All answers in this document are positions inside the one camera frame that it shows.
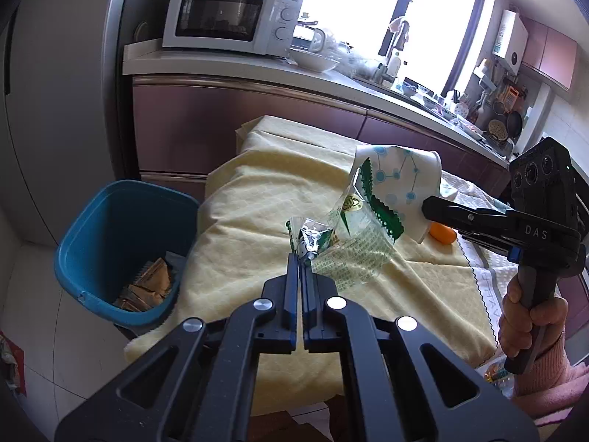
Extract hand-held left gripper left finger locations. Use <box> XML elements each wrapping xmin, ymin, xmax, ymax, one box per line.
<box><xmin>54</xmin><ymin>252</ymin><xmax>305</xmax><ymax>442</ymax></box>

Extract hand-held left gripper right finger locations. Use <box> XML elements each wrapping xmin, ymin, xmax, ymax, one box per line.
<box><xmin>304</xmin><ymin>264</ymin><xmax>540</xmax><ymax>442</ymax></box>

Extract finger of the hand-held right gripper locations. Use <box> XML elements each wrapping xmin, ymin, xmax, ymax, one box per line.
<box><xmin>422</xmin><ymin>194</ymin><xmax>514</xmax><ymax>252</ymax></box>

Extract paper cup blue dot print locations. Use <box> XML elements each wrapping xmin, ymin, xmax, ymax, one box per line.
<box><xmin>352</xmin><ymin>144</ymin><xmax>442</xmax><ymax>245</ymax></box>

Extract clear wrapper with green edge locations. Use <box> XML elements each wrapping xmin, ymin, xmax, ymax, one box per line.
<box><xmin>285</xmin><ymin>157</ymin><xmax>406</xmax><ymax>293</ymax></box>

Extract brown foil wrapper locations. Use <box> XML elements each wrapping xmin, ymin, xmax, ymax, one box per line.
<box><xmin>113</xmin><ymin>284</ymin><xmax>164</xmax><ymax>314</ymax></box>
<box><xmin>135</xmin><ymin>258</ymin><xmax>181</xmax><ymax>298</ymax></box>

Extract blue plastic trash bin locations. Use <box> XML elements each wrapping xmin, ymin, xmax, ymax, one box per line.
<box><xmin>54</xmin><ymin>179</ymin><xmax>201</xmax><ymax>327</ymax></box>

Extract person's right forearm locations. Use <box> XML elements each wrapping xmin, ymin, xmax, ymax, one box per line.
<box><xmin>512</xmin><ymin>327</ymin><xmax>589</xmax><ymax>427</ymax></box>

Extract person's right hand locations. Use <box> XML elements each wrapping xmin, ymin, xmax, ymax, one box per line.
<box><xmin>499</xmin><ymin>278</ymin><xmax>569</xmax><ymax>360</ymax></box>

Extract orange fruit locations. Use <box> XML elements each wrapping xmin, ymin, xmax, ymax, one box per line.
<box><xmin>428</xmin><ymin>222</ymin><xmax>457</xmax><ymax>245</ymax></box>

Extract hanging dark frying pan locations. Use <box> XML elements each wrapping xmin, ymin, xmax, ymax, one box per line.
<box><xmin>506</xmin><ymin>110</ymin><xmax>524</xmax><ymax>139</ymax></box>

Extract yellow and white patterned cloth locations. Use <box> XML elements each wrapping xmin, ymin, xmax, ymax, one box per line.
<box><xmin>123</xmin><ymin>115</ymin><xmax>521</xmax><ymax>415</ymax></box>

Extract colourful plastic packet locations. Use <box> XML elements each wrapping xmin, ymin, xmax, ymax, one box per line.
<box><xmin>481</xmin><ymin>360</ymin><xmax>515</xmax><ymax>399</ymax></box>

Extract steel kitchen faucet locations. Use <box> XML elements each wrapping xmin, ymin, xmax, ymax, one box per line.
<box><xmin>380</xmin><ymin>18</ymin><xmax>410</xmax><ymax>84</ymax></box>

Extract crumpled clear plastic bags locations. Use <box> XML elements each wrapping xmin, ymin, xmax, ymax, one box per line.
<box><xmin>322</xmin><ymin>32</ymin><xmax>382</xmax><ymax>79</ymax></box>

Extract brown kitchen counter cabinet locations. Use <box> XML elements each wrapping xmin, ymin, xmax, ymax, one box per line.
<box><xmin>123</xmin><ymin>39</ymin><xmax>516</xmax><ymax>203</ymax></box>

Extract wide white bowl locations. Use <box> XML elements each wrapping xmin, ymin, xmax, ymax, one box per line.
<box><xmin>291</xmin><ymin>47</ymin><xmax>340</xmax><ymax>73</ymax></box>

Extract large kitchen window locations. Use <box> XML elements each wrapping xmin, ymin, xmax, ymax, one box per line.
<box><xmin>290</xmin><ymin>0</ymin><xmax>495</xmax><ymax>97</ymax></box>

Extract white microwave oven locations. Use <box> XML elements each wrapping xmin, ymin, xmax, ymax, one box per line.
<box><xmin>162</xmin><ymin>0</ymin><xmax>304</xmax><ymax>58</ymax></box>

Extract red paper bag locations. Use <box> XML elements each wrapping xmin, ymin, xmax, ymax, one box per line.
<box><xmin>0</xmin><ymin>331</ymin><xmax>25</xmax><ymax>397</ymax></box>

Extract grey steel refrigerator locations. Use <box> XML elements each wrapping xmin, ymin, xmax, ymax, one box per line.
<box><xmin>0</xmin><ymin>0</ymin><xmax>141</xmax><ymax>247</ymax></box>

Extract pink wall cabinet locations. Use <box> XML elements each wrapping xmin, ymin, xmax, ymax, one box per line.
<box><xmin>520</xmin><ymin>18</ymin><xmax>578</xmax><ymax>93</ymax></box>

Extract white wall water heater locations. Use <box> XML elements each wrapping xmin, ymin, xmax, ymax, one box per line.
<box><xmin>494</xmin><ymin>9</ymin><xmax>529</xmax><ymax>67</ymax></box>

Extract glass kettle white handle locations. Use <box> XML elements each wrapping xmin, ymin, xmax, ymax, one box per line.
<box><xmin>294</xmin><ymin>8</ymin><xmax>328</xmax><ymax>53</ymax></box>

